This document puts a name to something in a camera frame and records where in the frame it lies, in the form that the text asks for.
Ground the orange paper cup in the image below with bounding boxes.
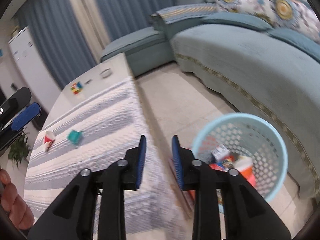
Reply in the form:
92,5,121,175
233,156,256,187

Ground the orange snack wrapper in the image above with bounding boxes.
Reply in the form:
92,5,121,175
184,163,226,214

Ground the playing card box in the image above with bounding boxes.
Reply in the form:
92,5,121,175
217,156,234,171

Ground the clear plastic bottle blue cap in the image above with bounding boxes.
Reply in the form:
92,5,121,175
198,144,231,164

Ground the light blue mesh trash basket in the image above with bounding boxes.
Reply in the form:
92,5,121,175
191,113,288,202

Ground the left hand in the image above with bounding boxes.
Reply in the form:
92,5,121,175
1,169,34,230

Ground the red white paper cup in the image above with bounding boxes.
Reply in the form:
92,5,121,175
43,131,56,153

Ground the white refrigerator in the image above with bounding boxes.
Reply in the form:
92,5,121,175
9,27,61,113

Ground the potted green plant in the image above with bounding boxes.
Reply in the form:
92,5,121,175
8,131,31,167

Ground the rubiks cube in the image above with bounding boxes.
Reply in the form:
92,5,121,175
71,82,83,95

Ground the striped woven table cloth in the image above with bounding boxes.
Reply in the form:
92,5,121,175
24,77,191,239

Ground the round white ashtray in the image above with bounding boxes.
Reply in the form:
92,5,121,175
99,68,112,79

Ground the blue ottoman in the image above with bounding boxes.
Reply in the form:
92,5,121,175
100,27,175,77

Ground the blue curtain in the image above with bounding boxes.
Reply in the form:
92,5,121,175
15,0,177,87

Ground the blue sofa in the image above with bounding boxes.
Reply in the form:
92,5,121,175
150,1,319,198

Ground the floral cushion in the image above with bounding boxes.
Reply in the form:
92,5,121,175
215,0,319,43

